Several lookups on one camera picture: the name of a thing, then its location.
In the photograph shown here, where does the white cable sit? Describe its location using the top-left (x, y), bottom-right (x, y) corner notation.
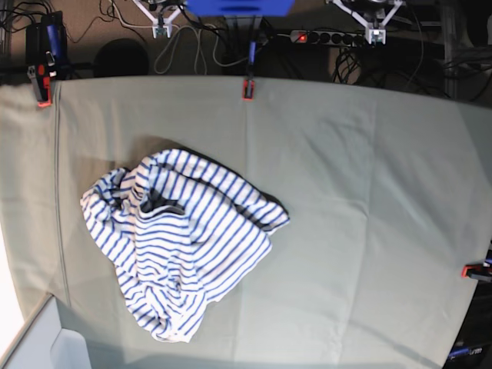
top-left (153, 23), bottom-right (251, 75)

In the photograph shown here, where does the red black clamp centre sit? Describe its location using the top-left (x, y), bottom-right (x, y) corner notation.
top-left (242, 41), bottom-right (256, 101)

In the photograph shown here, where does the blue white striped t-shirt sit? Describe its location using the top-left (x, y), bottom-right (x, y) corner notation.
top-left (80, 148), bottom-right (289, 343)

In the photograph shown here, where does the red black clamp right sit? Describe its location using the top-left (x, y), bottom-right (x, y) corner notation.
top-left (461, 259), bottom-right (492, 283)

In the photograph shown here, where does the red black clamp left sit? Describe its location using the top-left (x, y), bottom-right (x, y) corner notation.
top-left (25, 22), bottom-right (67, 108)

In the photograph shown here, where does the white bin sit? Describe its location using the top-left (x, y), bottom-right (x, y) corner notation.
top-left (1, 294), bottom-right (91, 368)

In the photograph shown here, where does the red black clamp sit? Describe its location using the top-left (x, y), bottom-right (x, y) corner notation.
top-left (25, 22), bottom-right (67, 108)
top-left (461, 259), bottom-right (492, 283)
top-left (242, 41), bottom-right (256, 101)

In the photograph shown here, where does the black round stool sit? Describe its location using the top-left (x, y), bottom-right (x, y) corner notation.
top-left (93, 38), bottom-right (149, 78)

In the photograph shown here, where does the blue box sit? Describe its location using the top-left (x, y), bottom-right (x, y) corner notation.
top-left (187, 0), bottom-right (295, 16)

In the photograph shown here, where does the black power strip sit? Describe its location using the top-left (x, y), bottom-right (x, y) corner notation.
top-left (289, 30), bottom-right (367, 48)

